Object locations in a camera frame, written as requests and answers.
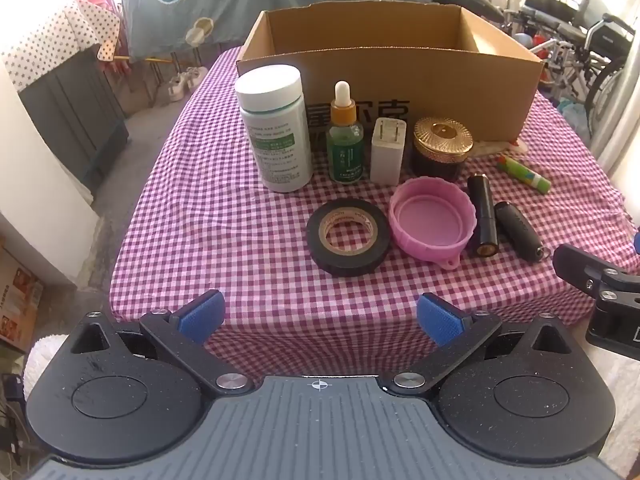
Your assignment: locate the pink plastic lid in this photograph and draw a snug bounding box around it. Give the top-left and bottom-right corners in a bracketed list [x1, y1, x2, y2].
[389, 176, 475, 271]

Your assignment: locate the dark grey cabinet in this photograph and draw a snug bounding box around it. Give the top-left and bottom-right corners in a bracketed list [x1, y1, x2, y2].
[17, 42, 131, 193]

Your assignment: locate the folded wheelchair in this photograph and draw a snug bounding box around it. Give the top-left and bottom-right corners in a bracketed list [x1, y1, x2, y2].
[500, 0, 640, 126]

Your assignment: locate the printed carton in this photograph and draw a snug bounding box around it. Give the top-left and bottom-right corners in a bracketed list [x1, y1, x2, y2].
[0, 245, 44, 356]

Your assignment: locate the black cylinder with key ring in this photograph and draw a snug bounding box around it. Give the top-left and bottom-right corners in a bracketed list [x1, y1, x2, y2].
[494, 201, 553, 262]

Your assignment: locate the black electrical tape roll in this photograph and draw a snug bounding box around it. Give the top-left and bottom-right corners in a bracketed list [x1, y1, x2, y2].
[306, 198, 392, 277]

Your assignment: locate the white pill bottle green label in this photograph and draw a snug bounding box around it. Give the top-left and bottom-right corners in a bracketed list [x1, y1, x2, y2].
[235, 66, 313, 193]

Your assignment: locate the green glass dropper bottle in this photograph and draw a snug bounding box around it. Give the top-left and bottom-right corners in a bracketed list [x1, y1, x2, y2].
[326, 81, 365, 184]

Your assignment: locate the white star-dotted cloth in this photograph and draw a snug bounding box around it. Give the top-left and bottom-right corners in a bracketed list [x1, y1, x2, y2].
[0, 0, 121, 92]

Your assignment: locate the black seat cushion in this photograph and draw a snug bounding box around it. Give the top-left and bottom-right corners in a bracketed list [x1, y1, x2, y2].
[434, 0, 507, 23]

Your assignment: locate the black lipstick tube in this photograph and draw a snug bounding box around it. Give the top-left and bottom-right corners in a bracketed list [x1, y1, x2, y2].
[467, 172, 499, 259]

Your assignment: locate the green glue stick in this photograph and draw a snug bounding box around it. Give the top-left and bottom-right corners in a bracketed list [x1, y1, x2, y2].
[496, 154, 552, 193]

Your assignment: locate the brown cardboard box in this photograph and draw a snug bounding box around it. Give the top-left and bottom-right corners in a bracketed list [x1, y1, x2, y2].
[236, 0, 545, 148]

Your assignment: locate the dark jar with gold lid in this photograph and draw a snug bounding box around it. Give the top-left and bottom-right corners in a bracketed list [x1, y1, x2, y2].
[411, 116, 474, 183]

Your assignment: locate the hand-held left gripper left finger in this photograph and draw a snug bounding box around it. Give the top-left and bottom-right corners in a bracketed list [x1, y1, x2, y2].
[67, 289, 254, 396]

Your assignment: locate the white charger plug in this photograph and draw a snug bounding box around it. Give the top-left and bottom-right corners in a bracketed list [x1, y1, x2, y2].
[370, 117, 407, 184]

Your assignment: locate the white curtain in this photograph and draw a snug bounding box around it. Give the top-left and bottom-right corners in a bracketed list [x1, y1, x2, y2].
[594, 60, 640, 186]

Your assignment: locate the white fleece cloth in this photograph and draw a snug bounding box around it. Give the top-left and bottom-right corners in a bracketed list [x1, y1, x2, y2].
[590, 342, 640, 480]
[22, 335, 67, 402]

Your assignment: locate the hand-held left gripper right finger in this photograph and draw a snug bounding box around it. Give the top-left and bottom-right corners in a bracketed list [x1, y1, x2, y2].
[380, 292, 573, 396]

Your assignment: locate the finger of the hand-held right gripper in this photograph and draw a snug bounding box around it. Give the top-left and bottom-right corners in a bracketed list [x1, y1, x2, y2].
[552, 242, 640, 306]

